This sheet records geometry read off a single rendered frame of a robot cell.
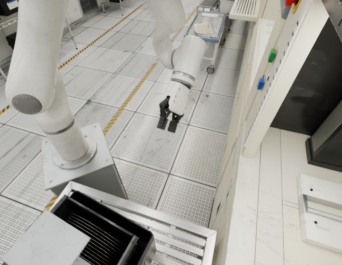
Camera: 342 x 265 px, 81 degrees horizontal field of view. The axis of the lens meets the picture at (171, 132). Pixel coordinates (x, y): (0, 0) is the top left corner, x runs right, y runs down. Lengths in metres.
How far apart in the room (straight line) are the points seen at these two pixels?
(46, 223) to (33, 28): 0.45
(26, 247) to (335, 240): 0.74
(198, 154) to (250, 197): 1.17
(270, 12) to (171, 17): 1.57
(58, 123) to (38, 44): 0.28
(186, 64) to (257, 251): 0.59
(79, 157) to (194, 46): 0.65
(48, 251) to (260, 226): 0.55
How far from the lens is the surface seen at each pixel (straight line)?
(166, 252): 0.75
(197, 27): 2.90
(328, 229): 0.75
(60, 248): 0.47
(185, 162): 1.79
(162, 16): 0.63
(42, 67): 0.67
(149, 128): 2.05
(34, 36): 0.65
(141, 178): 1.72
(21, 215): 1.92
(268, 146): 0.88
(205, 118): 2.16
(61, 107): 0.82
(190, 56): 0.71
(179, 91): 0.68
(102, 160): 0.94
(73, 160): 0.97
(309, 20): 0.54
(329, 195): 0.82
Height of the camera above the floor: 1.50
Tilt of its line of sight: 49 degrees down
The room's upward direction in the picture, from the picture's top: straight up
